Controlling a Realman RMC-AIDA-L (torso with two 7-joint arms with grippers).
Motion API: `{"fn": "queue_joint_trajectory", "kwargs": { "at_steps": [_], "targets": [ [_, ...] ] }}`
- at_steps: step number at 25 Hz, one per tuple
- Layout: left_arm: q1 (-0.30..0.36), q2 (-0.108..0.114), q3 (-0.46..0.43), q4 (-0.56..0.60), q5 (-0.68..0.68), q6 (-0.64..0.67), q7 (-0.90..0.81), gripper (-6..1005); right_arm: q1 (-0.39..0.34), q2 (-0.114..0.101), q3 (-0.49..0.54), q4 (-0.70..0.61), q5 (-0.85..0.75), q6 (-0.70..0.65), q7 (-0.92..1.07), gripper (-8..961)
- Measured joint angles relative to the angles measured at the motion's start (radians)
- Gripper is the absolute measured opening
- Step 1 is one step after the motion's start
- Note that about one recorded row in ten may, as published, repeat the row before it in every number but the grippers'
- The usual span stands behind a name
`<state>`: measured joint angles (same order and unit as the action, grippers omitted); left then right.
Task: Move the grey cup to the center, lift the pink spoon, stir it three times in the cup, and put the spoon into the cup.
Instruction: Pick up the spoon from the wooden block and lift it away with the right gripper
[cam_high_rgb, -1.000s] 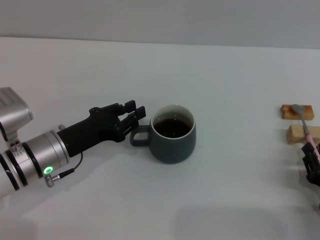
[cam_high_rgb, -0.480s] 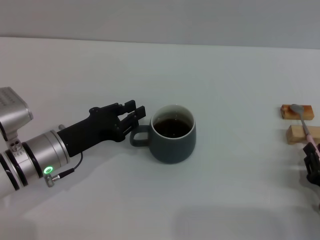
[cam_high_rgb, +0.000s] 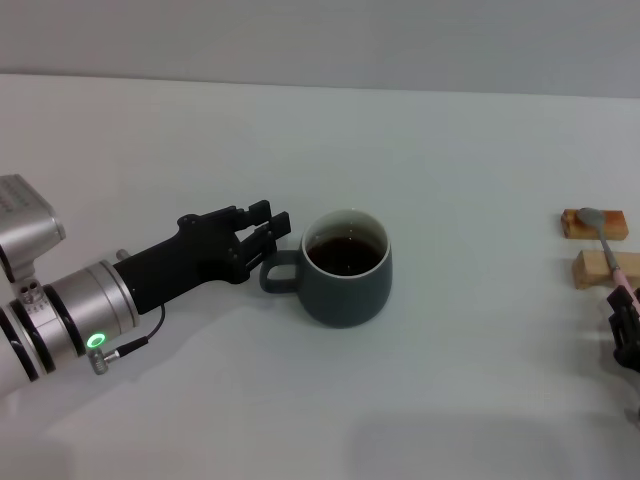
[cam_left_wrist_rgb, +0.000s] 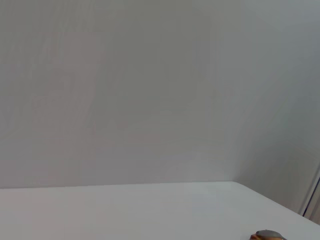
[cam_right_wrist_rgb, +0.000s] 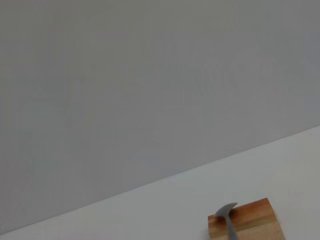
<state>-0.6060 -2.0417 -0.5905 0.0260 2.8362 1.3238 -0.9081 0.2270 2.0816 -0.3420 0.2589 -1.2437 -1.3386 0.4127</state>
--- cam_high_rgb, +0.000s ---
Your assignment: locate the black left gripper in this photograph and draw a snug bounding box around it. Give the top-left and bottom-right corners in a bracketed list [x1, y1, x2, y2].
[113, 199, 292, 316]

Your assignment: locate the black cable with metal plug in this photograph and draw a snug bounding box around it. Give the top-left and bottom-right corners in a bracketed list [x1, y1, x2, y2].
[88, 304, 166, 376]

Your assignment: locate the pink handled metal spoon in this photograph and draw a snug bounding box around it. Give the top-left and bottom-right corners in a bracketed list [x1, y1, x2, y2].
[574, 207, 640, 307]

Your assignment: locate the stained wooden block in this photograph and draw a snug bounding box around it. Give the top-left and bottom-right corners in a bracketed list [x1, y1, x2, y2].
[559, 208, 628, 242]

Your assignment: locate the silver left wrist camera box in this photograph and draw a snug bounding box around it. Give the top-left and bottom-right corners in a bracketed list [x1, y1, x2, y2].
[0, 173, 67, 290]

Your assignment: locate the dark grey ceramic coffee cup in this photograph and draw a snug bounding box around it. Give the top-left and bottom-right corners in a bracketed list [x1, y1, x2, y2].
[258, 208, 394, 330]

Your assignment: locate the plain light wooden block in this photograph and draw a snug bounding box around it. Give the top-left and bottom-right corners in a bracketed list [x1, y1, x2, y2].
[572, 249, 640, 290]

